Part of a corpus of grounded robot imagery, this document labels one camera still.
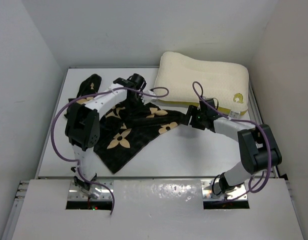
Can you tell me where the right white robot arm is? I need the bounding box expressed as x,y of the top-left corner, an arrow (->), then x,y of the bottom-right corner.
183,98 -> 282,196

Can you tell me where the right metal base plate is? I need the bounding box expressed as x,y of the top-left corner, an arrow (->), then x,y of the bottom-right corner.
201,179 -> 249,201

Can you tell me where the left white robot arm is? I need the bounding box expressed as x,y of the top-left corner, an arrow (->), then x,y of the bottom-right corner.
65,73 -> 153,192

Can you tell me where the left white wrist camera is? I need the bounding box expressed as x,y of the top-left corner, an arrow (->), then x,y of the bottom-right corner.
141,89 -> 158,105

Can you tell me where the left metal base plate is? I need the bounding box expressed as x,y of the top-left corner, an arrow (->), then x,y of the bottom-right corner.
67,181 -> 114,201

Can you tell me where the cream yellow pillow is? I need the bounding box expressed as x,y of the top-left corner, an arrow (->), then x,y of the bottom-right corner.
155,51 -> 249,115

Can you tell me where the white front cover board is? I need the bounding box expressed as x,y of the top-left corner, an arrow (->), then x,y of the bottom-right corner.
13,179 -> 302,240

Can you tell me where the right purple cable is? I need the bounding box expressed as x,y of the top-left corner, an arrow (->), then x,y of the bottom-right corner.
192,81 -> 272,201

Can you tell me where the black floral pillowcase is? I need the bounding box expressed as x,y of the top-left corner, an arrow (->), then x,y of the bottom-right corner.
76,74 -> 185,174

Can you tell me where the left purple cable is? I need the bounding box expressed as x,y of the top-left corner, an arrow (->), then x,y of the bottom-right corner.
51,86 -> 170,216

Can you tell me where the metal base plate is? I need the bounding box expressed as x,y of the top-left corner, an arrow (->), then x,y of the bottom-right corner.
67,181 -> 114,201
201,179 -> 249,201

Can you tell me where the purple cable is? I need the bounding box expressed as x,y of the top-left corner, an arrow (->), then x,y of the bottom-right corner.
51,86 -> 170,216
192,81 -> 272,201

